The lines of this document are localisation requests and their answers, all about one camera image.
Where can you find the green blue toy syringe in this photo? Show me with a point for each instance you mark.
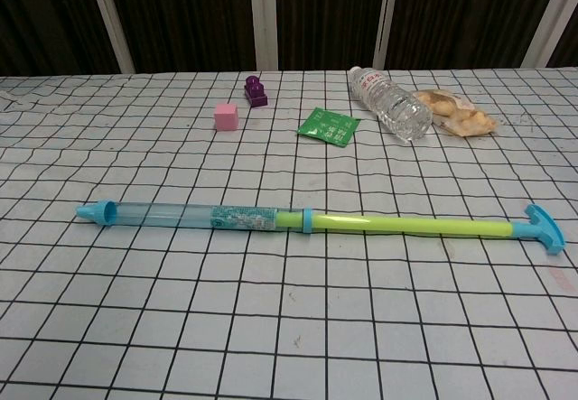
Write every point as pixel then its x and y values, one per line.
pixel 384 225

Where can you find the white partition frame post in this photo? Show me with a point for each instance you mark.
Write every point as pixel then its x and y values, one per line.
pixel 553 16
pixel 394 16
pixel 110 25
pixel 264 21

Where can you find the white black-checked tablecloth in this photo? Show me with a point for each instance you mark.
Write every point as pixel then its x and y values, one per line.
pixel 289 328

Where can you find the clear plastic water bottle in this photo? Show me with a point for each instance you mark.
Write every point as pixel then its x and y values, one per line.
pixel 397 108

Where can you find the green sachet packet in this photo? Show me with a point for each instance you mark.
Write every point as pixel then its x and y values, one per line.
pixel 327 127

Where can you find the purple toy brick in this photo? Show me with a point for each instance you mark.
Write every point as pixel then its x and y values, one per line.
pixel 256 95

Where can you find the pink cube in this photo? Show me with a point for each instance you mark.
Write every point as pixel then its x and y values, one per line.
pixel 226 118

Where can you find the clear bag of snacks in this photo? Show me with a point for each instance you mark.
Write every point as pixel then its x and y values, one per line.
pixel 465 120

